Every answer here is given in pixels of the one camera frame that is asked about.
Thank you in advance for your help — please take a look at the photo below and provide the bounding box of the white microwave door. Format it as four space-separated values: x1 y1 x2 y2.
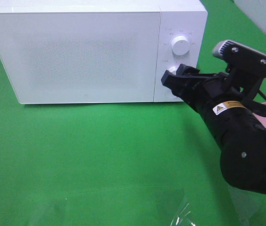
0 12 160 104

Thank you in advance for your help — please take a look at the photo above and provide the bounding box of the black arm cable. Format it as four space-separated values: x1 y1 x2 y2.
241 87 266 123

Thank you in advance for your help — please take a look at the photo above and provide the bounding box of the round door release button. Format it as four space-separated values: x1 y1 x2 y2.
164 89 178 99

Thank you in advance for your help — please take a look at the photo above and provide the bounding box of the white lower microwave knob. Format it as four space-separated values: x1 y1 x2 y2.
165 66 178 76

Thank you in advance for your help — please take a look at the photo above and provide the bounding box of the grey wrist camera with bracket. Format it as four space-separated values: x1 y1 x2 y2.
212 40 266 100

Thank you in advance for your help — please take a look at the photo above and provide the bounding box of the green table mat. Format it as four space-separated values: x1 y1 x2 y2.
0 0 266 226

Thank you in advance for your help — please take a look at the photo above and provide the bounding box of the white microwave knob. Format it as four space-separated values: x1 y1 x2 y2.
171 34 191 56
165 66 178 76

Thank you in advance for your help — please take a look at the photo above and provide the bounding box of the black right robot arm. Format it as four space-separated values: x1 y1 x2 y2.
161 64 266 194

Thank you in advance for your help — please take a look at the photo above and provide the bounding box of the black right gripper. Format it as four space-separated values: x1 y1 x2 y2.
161 64 243 115

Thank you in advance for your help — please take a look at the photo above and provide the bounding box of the white upper microwave knob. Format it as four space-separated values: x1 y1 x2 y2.
171 34 191 56

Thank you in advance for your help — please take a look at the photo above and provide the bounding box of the white microwave oven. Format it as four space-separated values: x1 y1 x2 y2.
0 0 208 104

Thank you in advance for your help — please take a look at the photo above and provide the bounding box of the clear plastic film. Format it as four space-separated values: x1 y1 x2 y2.
155 188 199 226

